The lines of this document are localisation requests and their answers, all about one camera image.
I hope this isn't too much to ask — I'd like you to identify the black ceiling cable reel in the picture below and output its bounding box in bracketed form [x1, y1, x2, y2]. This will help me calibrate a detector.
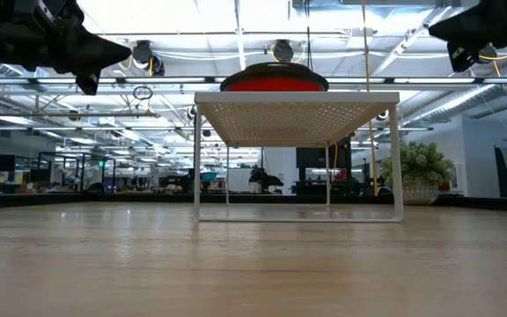
[475, 42, 499, 65]
[272, 38, 296, 63]
[130, 39, 165, 77]

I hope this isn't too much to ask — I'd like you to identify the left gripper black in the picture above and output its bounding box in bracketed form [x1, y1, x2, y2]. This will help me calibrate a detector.
[0, 0, 133, 96]

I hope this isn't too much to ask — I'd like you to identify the red collapsible bowl grey rim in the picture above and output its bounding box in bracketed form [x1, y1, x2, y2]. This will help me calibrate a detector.
[219, 61, 330, 92]

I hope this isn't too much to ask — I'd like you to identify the thin yellow cable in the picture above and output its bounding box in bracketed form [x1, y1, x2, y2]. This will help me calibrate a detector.
[328, 141, 340, 197]

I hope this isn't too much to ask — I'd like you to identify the hanging black cable loop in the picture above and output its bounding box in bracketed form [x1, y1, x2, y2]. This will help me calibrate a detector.
[131, 84, 156, 116]

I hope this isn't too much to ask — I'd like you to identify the black cabinet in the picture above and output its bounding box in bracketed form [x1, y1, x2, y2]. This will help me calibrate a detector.
[296, 136, 352, 197]

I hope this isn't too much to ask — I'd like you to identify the black aluminium table frame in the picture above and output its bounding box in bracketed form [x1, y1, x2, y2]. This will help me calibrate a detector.
[0, 191, 507, 213]

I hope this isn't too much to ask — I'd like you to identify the white perforated metal shelf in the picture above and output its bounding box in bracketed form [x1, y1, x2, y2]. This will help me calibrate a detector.
[193, 91, 405, 224]

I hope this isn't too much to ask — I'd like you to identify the black workstation frame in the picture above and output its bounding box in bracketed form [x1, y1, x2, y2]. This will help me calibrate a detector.
[37, 151, 117, 193]

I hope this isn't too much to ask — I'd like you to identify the green artificial potted plant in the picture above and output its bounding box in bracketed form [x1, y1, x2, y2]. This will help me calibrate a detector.
[380, 140, 456, 206]

